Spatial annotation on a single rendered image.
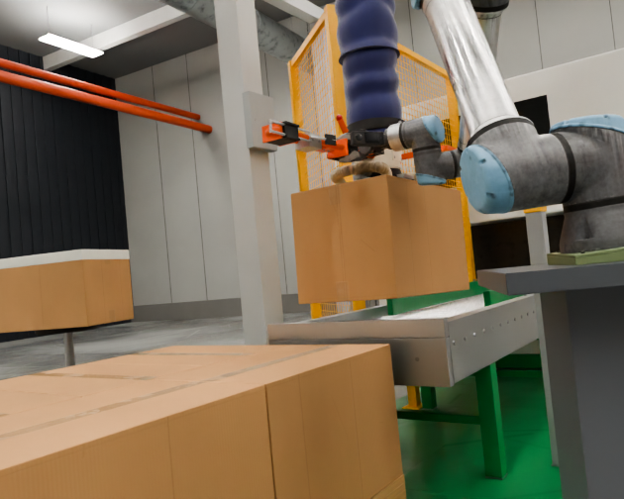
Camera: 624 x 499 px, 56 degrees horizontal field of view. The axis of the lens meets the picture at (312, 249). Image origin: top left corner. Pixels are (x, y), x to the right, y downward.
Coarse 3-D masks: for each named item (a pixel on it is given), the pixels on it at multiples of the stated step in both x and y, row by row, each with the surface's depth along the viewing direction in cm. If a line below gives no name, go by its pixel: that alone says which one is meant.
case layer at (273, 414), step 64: (0, 384) 173; (64, 384) 161; (128, 384) 151; (192, 384) 141; (256, 384) 133; (320, 384) 150; (384, 384) 176; (0, 448) 97; (64, 448) 93; (128, 448) 102; (192, 448) 114; (256, 448) 128; (320, 448) 147; (384, 448) 173
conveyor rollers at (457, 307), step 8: (472, 296) 364; (480, 296) 361; (440, 304) 320; (448, 304) 316; (456, 304) 314; (464, 304) 311; (472, 304) 299; (480, 304) 297; (408, 312) 290; (416, 312) 288; (424, 312) 285; (432, 312) 274; (440, 312) 271; (448, 312) 269; (456, 312) 266; (464, 312) 264
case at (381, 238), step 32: (320, 192) 205; (352, 192) 197; (384, 192) 190; (416, 192) 205; (448, 192) 227; (320, 224) 205; (352, 224) 197; (384, 224) 190; (416, 224) 203; (448, 224) 224; (320, 256) 205; (352, 256) 197; (384, 256) 190; (416, 256) 200; (448, 256) 221; (320, 288) 205; (352, 288) 197; (384, 288) 190; (416, 288) 198; (448, 288) 218
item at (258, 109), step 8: (248, 96) 310; (256, 96) 313; (264, 96) 320; (248, 104) 310; (256, 104) 313; (264, 104) 319; (272, 104) 325; (248, 112) 310; (256, 112) 312; (264, 112) 318; (272, 112) 324; (248, 120) 310; (256, 120) 311; (264, 120) 317; (248, 128) 310; (256, 128) 311; (248, 136) 310; (256, 136) 310; (248, 144) 310; (256, 144) 309; (264, 144) 315
